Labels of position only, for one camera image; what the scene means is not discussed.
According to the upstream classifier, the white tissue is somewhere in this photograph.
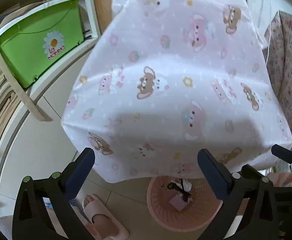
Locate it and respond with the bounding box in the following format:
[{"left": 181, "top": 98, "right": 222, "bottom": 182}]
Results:
[{"left": 175, "top": 178, "right": 193, "bottom": 203}]

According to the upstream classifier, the pink cartoon bear bedsheet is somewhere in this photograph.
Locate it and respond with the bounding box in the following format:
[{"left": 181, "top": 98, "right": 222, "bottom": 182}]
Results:
[{"left": 61, "top": 0, "right": 292, "bottom": 183}]

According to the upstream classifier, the green plastic storage box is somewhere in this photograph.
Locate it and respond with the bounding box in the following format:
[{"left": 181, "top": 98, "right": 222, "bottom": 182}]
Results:
[{"left": 0, "top": 0, "right": 84, "bottom": 88}]

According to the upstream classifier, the pink plastic trash basket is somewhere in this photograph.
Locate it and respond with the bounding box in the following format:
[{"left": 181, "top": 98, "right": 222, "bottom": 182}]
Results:
[{"left": 147, "top": 176, "right": 223, "bottom": 232}]

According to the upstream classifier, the patterned quilt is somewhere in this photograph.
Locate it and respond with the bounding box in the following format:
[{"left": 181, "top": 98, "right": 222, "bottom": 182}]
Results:
[{"left": 264, "top": 11, "right": 292, "bottom": 133}]

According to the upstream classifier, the black plastic spoon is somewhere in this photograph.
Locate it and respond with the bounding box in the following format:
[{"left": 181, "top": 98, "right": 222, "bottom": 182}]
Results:
[{"left": 167, "top": 183, "right": 191, "bottom": 202}]

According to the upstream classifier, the pink slipper on foot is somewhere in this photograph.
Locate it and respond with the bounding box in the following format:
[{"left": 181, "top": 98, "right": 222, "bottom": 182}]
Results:
[{"left": 83, "top": 194, "right": 129, "bottom": 240}]

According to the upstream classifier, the white wooden shelf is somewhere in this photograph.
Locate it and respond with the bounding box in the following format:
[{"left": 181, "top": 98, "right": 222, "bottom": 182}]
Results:
[{"left": 0, "top": 0, "right": 102, "bottom": 221}]

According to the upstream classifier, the purple small wrapper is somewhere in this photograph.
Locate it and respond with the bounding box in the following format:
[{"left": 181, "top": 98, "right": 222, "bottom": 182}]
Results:
[{"left": 169, "top": 194, "right": 188, "bottom": 212}]

